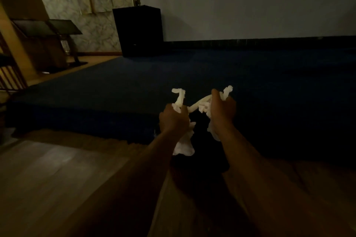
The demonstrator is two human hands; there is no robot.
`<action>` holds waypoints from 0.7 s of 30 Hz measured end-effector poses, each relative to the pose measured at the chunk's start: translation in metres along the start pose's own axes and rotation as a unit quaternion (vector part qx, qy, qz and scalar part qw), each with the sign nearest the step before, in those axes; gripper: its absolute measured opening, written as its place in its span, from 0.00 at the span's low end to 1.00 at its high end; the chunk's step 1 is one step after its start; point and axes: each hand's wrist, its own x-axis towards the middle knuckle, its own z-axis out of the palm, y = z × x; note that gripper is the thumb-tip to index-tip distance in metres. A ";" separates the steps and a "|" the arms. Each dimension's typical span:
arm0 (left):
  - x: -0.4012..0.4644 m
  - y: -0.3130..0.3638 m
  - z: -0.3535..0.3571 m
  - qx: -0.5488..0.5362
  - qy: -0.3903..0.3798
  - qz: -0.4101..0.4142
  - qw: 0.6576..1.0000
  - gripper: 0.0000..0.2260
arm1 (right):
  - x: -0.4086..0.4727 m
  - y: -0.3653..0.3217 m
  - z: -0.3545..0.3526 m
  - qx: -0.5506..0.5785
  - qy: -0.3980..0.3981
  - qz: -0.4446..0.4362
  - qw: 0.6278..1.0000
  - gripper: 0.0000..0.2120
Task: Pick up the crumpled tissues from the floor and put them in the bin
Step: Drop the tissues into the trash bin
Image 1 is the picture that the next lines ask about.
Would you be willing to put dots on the black speaker box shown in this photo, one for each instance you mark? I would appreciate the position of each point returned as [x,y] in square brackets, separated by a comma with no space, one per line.
[138,31]

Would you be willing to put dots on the person's left fingers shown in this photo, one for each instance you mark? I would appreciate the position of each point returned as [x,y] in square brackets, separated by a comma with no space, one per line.
[178,110]

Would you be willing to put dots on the black lectern stand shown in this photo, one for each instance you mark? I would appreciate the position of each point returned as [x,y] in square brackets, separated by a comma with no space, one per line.
[59,39]

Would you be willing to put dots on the wooden railing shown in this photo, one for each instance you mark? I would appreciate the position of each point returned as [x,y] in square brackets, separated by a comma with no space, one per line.
[9,70]

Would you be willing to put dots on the person's right hand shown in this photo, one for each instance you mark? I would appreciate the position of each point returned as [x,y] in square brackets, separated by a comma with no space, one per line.
[222,111]

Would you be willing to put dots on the person's left forearm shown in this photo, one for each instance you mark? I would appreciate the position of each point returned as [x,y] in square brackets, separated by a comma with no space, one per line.
[119,189]

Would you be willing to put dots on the person's left hand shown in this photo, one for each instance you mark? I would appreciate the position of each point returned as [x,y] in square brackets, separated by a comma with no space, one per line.
[173,121]

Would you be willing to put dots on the person's right thumb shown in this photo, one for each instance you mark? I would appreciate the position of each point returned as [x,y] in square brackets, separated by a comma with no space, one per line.
[215,98]

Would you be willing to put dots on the dark blue carpet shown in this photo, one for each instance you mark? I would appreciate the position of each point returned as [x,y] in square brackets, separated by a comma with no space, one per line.
[194,92]

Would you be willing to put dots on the white plastic bag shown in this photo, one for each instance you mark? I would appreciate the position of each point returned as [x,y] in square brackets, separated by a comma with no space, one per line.
[185,142]

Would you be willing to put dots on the person's right forearm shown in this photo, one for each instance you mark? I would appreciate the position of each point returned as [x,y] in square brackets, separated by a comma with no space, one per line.
[281,189]

